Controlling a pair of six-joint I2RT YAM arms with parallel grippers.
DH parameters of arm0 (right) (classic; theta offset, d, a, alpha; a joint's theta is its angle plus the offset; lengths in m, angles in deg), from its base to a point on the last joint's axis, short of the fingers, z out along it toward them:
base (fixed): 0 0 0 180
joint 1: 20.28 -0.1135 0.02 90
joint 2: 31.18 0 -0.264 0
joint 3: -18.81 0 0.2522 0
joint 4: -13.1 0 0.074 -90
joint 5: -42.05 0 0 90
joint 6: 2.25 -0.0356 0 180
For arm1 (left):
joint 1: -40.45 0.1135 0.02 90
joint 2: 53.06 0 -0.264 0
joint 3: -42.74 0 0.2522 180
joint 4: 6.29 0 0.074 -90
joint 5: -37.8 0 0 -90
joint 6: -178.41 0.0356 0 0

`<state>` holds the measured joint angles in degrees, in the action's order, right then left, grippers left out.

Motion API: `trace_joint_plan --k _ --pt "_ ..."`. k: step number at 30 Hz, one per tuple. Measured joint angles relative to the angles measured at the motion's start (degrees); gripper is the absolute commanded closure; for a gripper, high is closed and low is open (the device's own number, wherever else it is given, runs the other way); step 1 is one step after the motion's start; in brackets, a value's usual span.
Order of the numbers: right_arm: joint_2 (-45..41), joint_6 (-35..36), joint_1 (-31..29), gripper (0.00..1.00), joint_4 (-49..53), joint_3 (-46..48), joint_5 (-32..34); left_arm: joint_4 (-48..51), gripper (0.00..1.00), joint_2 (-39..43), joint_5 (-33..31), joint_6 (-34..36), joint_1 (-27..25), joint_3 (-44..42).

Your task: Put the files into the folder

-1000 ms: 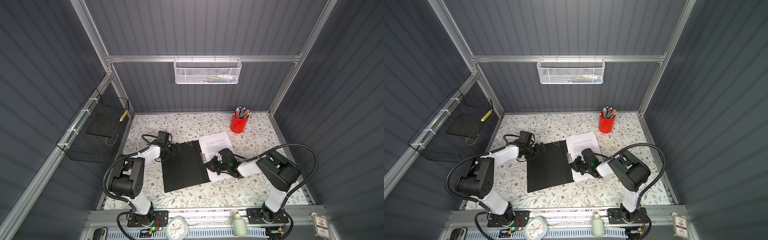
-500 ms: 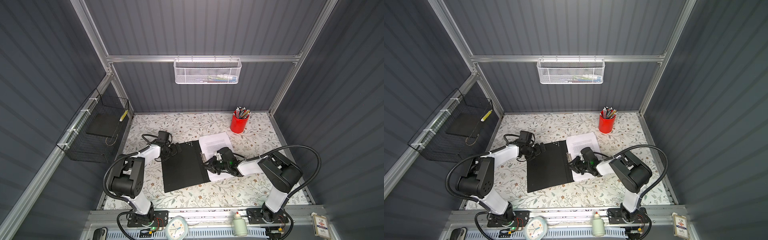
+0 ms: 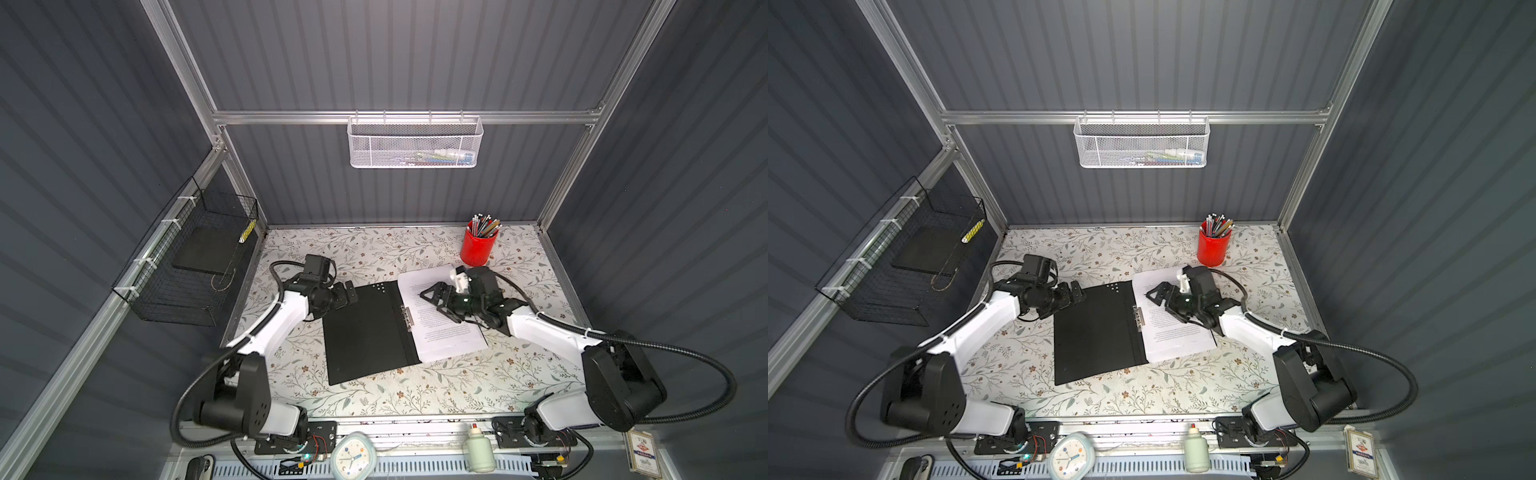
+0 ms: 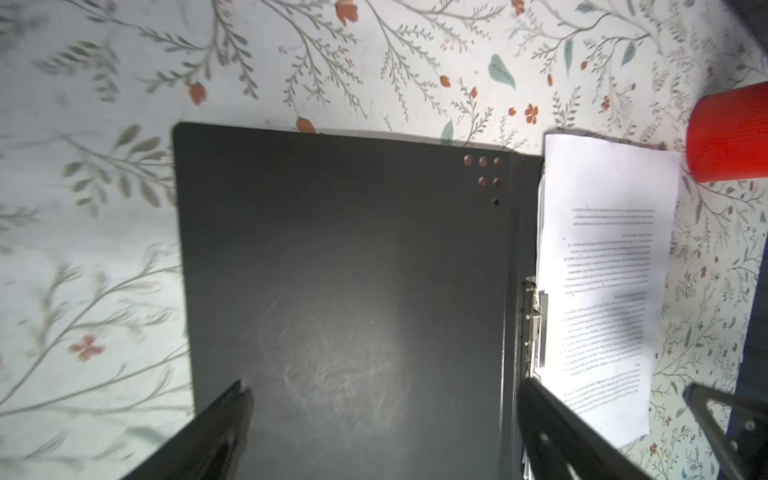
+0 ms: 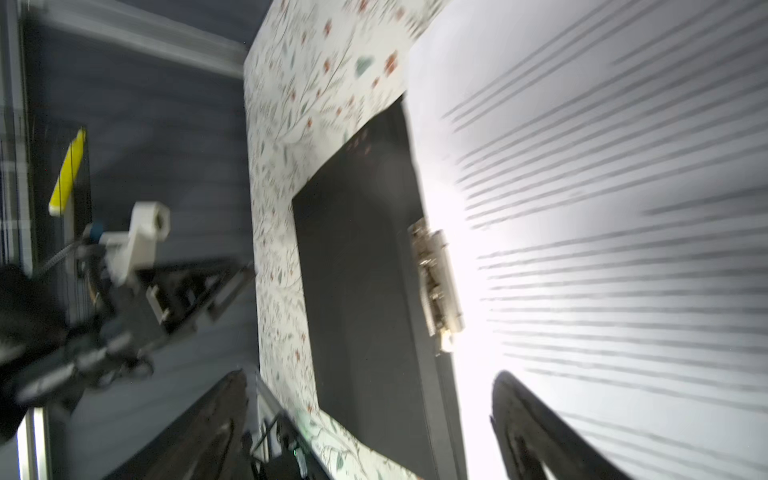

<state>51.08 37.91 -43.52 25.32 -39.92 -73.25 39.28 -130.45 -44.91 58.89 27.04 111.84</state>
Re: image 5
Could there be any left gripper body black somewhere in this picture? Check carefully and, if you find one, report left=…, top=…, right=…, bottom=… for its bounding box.
left=11, top=257, right=211, bottom=409

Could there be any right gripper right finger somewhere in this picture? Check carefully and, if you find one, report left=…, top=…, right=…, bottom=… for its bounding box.
left=491, top=371, right=628, bottom=479

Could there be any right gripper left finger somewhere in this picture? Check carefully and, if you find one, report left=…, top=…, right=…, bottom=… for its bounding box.
left=107, top=370, right=248, bottom=480

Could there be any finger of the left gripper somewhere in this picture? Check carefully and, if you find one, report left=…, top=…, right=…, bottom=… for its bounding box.
left=206, top=262, right=256, bottom=321

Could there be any orange folder black inside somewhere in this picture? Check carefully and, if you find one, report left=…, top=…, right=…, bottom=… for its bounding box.
left=292, top=101, right=467, bottom=479

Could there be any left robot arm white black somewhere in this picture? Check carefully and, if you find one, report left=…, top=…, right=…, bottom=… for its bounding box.
left=1, top=258, right=255, bottom=442

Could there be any yellow marker in basket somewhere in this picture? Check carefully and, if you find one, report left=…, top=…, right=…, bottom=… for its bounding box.
left=48, top=128, right=87, bottom=217

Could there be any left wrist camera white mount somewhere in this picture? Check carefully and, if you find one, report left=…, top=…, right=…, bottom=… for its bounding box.
left=99, top=202, right=171, bottom=285

